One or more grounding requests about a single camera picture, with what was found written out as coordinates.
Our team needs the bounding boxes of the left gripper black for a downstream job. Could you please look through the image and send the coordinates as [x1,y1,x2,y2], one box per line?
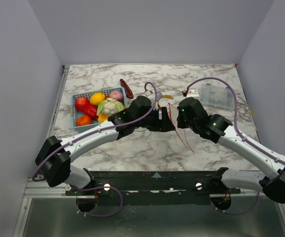
[135,107,175,132]

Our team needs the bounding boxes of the clear zip bag orange zipper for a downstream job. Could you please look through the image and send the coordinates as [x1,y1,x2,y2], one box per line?
[168,103,204,157]

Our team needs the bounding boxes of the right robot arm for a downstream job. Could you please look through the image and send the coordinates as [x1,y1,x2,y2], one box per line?
[177,97,285,203]

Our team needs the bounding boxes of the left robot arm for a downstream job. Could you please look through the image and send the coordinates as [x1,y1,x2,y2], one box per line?
[32,96,176,195]

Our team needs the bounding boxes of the clear plastic parts box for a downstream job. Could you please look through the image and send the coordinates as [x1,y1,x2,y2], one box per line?
[199,83,235,111]

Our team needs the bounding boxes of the red black utility knife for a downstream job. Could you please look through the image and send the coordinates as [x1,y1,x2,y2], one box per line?
[120,79,134,99]

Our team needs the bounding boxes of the purple onion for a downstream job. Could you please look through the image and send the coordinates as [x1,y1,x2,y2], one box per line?
[109,90,124,102]

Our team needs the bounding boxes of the white green cauliflower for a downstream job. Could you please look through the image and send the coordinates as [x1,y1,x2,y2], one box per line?
[97,98,125,116]

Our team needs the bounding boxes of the yellow bell pepper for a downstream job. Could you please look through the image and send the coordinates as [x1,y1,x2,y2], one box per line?
[97,113,109,123]

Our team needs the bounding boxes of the yellow orange fruit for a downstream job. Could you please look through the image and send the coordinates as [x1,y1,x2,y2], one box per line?
[89,92,106,106]

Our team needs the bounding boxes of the red bell pepper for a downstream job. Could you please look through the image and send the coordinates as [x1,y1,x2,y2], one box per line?
[83,104,97,120]

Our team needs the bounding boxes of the red apple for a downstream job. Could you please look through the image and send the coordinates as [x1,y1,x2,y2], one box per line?
[75,97,89,112]

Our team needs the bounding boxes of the blue plastic basket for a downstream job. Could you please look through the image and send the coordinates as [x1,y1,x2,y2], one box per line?
[70,86,128,128]

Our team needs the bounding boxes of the yellow handled pliers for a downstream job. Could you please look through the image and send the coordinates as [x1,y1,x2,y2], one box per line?
[157,94,174,109]

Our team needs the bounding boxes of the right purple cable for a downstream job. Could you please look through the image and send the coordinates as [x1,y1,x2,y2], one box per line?
[186,77,285,215]

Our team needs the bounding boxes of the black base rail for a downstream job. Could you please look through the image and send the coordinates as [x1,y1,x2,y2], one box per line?
[66,168,240,206]

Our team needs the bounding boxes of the aluminium frame rail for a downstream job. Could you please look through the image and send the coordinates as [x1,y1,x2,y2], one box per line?
[11,65,71,237]

